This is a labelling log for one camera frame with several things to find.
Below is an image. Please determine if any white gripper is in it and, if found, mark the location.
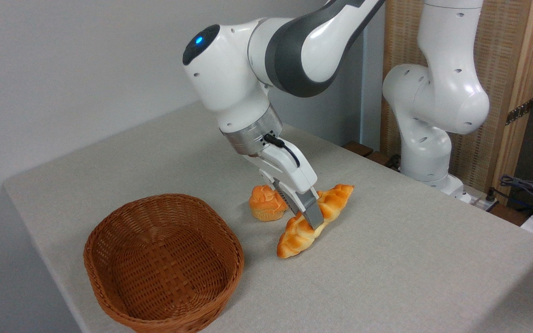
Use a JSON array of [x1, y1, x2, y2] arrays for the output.
[[243, 138, 325, 230]]

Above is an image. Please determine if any long braided bread loaf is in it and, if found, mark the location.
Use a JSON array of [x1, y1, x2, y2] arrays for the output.
[[276, 184, 355, 259]]

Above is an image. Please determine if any round bread bun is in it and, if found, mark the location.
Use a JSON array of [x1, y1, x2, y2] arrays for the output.
[[248, 185, 290, 222]]

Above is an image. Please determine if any brown woven wicker basket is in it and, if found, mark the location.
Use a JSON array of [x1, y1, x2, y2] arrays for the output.
[[83, 193, 245, 333]]

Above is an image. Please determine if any white power strip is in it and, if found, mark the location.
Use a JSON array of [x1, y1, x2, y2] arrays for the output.
[[461, 192, 499, 212]]

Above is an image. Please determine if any dark metal screen hinge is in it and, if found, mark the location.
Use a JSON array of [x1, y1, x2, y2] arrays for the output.
[[506, 99, 533, 126]]

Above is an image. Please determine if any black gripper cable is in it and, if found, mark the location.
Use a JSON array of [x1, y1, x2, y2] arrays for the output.
[[264, 133, 301, 168]]

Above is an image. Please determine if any blue-grey cable bundle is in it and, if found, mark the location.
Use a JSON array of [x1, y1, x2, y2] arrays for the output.
[[500, 174, 533, 211]]

